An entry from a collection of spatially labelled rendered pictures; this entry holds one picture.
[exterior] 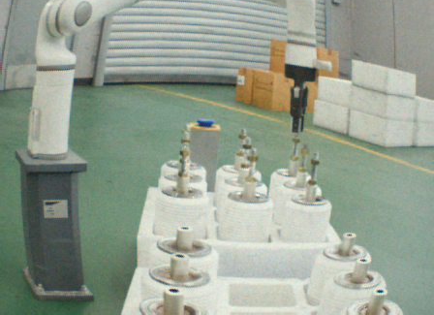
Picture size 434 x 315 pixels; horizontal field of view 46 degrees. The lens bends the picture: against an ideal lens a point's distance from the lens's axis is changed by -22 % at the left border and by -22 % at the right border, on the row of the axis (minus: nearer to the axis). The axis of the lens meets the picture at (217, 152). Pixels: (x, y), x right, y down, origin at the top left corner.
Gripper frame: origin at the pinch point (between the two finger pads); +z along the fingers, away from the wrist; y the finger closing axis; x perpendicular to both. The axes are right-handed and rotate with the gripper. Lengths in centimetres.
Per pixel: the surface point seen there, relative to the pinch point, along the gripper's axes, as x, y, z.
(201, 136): -22.9, -7.7, 5.9
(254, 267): -1.0, 32.8, 21.7
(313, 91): -26, -380, 17
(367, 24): 33, -669, -79
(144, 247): -20.1, 38.2, 19.4
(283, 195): 0.2, 15.0, 11.7
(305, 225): 6.8, 27.4, 14.0
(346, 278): 17, 65, 10
